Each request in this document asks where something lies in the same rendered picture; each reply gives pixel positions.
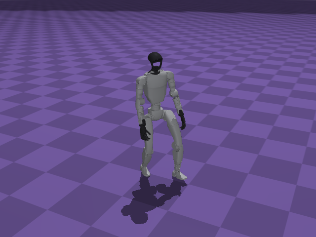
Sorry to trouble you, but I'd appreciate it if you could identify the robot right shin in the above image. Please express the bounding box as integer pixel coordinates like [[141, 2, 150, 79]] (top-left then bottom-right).
[[142, 147, 152, 167]]

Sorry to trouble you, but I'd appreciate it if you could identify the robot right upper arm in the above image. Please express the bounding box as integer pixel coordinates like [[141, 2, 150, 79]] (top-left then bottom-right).
[[136, 75, 147, 105]]

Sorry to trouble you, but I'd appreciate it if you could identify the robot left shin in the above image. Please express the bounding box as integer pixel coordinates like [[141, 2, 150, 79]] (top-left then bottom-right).
[[172, 145, 184, 173]]

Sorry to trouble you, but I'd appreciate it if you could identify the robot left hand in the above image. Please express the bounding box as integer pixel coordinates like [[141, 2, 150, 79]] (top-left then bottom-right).
[[178, 110, 186, 130]]

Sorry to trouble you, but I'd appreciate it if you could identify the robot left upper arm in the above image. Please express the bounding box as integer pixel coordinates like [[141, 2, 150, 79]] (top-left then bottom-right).
[[165, 71, 178, 97]]

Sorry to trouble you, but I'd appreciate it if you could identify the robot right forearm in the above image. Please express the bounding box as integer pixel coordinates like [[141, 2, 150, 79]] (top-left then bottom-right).
[[135, 98, 145, 124]]

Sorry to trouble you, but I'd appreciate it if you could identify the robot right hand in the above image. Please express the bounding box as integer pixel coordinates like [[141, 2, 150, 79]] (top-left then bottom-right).
[[139, 119, 150, 141]]

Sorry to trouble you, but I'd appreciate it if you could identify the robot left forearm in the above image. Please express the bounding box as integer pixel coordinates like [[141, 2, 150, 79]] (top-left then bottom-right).
[[173, 91, 183, 114]]

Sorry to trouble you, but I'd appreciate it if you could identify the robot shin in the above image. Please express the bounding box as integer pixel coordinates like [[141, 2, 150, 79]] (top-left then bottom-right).
[[172, 145, 184, 173], [142, 147, 152, 167]]

